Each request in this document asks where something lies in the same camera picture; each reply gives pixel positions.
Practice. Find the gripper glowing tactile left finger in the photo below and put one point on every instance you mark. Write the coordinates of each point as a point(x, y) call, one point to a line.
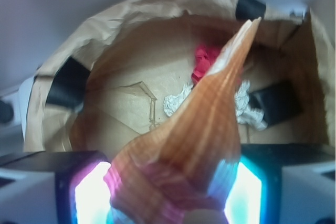
point(54, 187)

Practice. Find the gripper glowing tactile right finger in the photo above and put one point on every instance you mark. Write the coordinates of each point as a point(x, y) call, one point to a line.
point(284, 183)

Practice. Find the orange spiral sea shell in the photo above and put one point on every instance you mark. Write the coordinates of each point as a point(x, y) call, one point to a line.
point(190, 161)

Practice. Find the crumpled white paper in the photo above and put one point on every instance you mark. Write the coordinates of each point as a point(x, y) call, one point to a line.
point(245, 114)

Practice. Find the black tape patch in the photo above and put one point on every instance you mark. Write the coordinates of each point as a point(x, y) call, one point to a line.
point(279, 102)

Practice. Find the brown paper bag bin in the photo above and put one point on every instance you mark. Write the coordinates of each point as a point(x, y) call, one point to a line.
point(107, 82)

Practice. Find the crumpled red tissue paper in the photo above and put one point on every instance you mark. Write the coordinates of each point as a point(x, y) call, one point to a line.
point(205, 56)

